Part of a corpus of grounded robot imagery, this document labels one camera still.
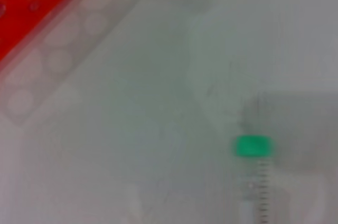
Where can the green capped clear test tube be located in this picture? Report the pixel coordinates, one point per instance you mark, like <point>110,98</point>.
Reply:
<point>253,146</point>

